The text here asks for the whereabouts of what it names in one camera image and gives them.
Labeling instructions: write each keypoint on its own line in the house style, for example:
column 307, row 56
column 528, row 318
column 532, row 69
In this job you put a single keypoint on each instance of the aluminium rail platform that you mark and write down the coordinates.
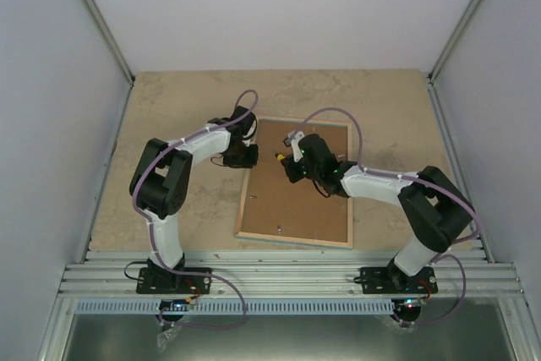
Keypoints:
column 291, row 274

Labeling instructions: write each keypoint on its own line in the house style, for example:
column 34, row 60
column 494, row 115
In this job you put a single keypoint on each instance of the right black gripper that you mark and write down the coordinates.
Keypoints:
column 293, row 174

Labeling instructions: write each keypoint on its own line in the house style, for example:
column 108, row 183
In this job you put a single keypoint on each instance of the left aluminium corner post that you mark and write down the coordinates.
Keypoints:
column 107, row 36

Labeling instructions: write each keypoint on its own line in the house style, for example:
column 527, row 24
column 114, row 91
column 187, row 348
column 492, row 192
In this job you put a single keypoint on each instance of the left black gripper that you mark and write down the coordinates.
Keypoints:
column 250, row 161

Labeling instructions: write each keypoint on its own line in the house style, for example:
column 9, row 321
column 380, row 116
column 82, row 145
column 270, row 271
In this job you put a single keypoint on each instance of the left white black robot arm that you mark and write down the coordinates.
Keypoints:
column 160, row 182

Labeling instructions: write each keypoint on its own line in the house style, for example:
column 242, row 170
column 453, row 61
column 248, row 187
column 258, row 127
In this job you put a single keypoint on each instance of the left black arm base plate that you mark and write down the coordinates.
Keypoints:
column 153, row 279

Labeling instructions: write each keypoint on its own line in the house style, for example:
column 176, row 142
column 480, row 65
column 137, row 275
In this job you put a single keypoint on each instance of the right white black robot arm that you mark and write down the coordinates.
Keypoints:
column 436, row 211

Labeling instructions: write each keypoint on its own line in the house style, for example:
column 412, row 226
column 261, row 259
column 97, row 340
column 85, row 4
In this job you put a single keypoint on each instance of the grey slotted cable duct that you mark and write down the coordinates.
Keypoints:
column 232, row 306

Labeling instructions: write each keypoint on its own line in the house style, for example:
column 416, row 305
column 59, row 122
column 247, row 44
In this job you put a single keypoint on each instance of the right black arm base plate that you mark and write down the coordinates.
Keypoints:
column 384, row 280

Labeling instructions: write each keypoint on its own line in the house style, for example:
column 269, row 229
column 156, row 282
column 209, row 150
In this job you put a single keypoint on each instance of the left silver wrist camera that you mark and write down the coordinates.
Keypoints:
column 251, row 132

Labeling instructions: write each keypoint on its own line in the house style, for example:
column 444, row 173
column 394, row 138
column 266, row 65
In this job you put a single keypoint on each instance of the aluminium corner post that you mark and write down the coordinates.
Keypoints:
column 107, row 36
column 454, row 39

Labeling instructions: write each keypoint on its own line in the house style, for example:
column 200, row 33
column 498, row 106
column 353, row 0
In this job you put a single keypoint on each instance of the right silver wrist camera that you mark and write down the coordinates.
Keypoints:
column 292, row 141

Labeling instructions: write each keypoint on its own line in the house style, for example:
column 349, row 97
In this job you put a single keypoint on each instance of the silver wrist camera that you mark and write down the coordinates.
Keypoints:
column 292, row 141
column 251, row 132

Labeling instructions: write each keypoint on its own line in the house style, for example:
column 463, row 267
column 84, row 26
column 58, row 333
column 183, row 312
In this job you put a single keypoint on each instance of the right aluminium corner post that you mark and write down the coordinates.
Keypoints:
column 454, row 39

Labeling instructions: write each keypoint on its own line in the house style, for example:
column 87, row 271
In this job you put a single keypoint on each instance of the teal wooden picture frame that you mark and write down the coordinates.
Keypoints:
column 274, row 210

